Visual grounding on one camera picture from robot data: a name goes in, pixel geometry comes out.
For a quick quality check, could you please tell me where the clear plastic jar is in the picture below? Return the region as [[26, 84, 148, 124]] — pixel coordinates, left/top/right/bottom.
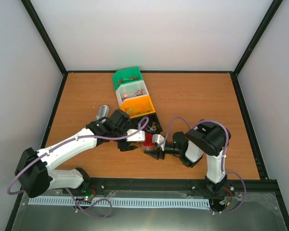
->
[[142, 143, 156, 154]]

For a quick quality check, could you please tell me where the red jar lid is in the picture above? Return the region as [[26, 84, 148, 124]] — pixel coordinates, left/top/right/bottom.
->
[[142, 133, 154, 147]]

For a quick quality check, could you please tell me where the silver metal scoop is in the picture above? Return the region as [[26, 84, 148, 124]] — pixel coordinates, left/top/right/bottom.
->
[[95, 105, 109, 120]]

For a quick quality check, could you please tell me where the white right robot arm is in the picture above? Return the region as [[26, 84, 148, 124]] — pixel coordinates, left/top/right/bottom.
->
[[144, 119, 231, 195]]

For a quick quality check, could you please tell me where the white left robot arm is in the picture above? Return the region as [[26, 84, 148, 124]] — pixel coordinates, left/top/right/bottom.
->
[[15, 109, 145, 198]]

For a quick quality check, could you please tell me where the black candy bin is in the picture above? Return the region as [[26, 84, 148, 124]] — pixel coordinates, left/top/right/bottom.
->
[[131, 113, 163, 134]]

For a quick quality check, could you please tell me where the yellow candy bin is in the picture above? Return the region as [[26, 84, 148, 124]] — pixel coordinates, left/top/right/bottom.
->
[[120, 95, 156, 118]]

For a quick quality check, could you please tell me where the white candy bin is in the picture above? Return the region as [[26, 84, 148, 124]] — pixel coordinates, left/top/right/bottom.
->
[[116, 80, 149, 107]]

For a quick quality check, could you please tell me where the green candy bin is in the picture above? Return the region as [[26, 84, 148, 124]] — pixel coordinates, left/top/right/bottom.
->
[[112, 66, 143, 90]]

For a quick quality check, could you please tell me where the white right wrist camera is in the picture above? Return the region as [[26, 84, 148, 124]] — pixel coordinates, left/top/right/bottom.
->
[[152, 134, 165, 146]]

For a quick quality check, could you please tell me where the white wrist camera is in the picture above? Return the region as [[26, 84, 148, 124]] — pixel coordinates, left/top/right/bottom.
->
[[152, 134, 165, 146], [126, 129, 145, 142]]

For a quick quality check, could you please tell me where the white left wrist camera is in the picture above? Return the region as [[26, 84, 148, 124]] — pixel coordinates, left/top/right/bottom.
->
[[126, 129, 145, 142]]

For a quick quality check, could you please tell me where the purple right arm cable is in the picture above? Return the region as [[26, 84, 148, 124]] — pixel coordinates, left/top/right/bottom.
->
[[158, 116, 248, 216]]

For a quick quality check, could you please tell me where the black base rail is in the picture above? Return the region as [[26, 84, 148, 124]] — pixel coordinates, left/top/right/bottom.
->
[[21, 176, 279, 199]]

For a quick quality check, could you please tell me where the light blue cable duct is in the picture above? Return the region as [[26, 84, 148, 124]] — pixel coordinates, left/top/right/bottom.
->
[[27, 196, 210, 210]]

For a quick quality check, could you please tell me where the black enclosure frame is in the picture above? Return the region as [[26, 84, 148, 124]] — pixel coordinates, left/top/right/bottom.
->
[[5, 0, 289, 231]]

